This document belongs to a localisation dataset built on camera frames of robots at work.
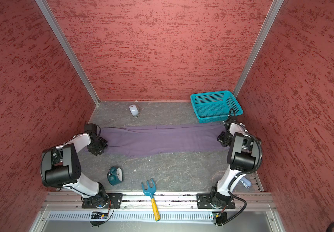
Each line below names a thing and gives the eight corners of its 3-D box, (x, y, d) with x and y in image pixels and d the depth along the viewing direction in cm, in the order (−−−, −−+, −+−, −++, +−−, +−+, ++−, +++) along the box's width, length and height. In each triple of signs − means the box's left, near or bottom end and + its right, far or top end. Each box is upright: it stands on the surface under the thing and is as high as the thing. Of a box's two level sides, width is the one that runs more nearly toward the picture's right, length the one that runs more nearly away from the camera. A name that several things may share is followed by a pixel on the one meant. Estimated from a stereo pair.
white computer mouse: (134, 119, 112) (131, 111, 105) (131, 113, 116) (128, 105, 109) (140, 116, 114) (138, 108, 107) (136, 111, 118) (134, 103, 110)
